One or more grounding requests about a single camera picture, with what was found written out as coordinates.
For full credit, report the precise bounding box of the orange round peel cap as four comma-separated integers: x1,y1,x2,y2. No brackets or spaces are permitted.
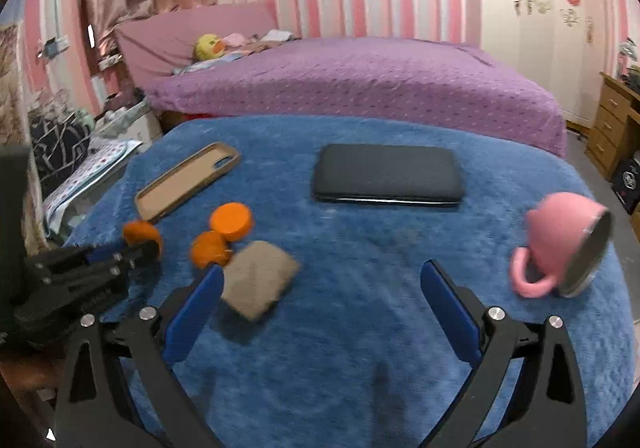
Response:
209,202,254,242

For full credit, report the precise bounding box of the dark patterned bag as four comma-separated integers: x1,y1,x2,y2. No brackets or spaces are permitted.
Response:
29,116,90,199

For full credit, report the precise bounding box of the heart patterned cloth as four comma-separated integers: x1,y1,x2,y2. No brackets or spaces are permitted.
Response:
43,138,143,237

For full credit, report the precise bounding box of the pink steel-lined mug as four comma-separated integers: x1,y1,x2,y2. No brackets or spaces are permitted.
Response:
510,192,613,298

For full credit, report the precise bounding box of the small orange peel piece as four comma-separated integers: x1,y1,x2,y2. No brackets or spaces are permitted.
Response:
190,231,232,269

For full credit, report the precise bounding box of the beige phone case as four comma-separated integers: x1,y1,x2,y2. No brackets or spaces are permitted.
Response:
134,142,241,223

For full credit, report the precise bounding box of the blue fleece blanket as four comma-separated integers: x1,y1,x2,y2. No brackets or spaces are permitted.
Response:
72,116,634,447

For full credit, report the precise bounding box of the black box under desk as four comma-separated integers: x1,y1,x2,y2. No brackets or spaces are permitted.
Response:
612,157,640,215

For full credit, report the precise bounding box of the pink headboard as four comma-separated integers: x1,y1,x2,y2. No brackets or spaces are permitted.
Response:
114,2,278,89

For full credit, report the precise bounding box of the black wallet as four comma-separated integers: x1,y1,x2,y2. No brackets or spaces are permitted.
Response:
311,143,465,207

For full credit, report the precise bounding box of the yellow duck plush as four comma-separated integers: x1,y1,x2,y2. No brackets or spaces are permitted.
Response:
193,34,226,62

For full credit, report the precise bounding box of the wooden desk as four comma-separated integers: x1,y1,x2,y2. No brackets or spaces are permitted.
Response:
585,73,639,181

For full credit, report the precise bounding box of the purple dotted bed cover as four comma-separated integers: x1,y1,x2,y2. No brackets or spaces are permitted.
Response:
143,37,566,156

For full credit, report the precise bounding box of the white wardrobe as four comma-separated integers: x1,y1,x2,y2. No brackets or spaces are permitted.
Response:
480,0,606,127

